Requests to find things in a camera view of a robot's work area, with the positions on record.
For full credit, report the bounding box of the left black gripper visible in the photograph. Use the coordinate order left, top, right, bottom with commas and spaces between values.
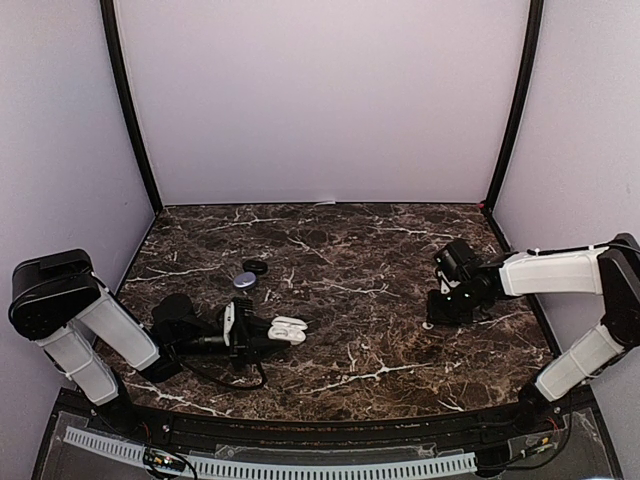
172, 315, 290, 373

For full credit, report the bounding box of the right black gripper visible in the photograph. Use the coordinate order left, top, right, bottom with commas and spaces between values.
428, 281, 487, 327

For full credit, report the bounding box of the white charging case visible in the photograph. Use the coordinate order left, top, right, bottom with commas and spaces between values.
267, 316, 308, 346

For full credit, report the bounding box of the purple charging case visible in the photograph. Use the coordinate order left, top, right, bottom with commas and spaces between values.
233, 272, 258, 291

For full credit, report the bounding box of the black earbud charging case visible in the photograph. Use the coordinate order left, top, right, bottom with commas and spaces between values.
242, 259, 268, 276

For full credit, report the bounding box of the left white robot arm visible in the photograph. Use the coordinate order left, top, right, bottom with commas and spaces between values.
8, 249, 307, 436

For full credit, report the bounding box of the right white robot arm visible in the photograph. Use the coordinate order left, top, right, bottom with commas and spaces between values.
427, 233, 639, 434

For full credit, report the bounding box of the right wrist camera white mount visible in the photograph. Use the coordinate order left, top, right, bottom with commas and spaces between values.
436, 268, 451, 295

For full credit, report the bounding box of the white slotted cable duct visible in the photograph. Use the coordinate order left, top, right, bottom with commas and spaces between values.
63, 425, 477, 480

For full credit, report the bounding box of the right black frame post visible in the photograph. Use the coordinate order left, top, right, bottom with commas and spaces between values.
483, 0, 544, 212

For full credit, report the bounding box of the black frame post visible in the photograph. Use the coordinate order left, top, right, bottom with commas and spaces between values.
99, 0, 164, 215
483, 0, 544, 212

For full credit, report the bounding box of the left black frame post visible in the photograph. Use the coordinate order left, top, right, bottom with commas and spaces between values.
99, 0, 164, 215

